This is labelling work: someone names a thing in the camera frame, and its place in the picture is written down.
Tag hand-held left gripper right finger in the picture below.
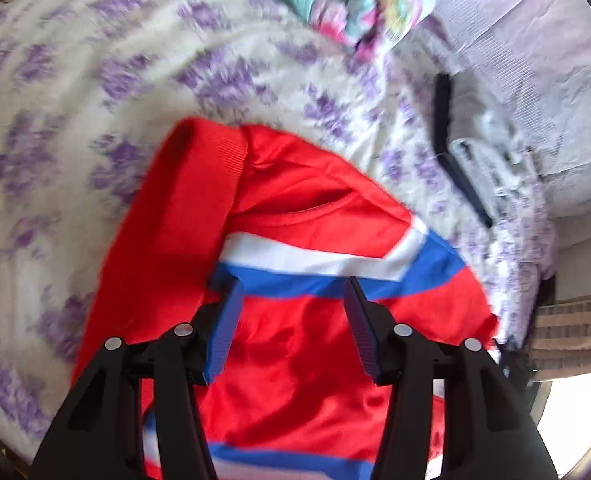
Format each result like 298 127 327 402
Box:
343 276 559 480

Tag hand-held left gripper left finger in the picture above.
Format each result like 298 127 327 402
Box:
30 276 246 480

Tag red pants with striped band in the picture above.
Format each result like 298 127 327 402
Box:
70 117 501 480

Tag folded dark pants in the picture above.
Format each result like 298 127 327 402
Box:
433 74 493 228

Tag brick-patterned panel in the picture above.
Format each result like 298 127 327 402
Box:
530 290 591 381

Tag purple floral bedspread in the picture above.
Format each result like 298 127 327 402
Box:
0 0 559 466

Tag colourful floral quilt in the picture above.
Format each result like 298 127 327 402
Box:
220 0 436 58

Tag pale lilac pillow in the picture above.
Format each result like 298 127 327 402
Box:
410 0 591 216

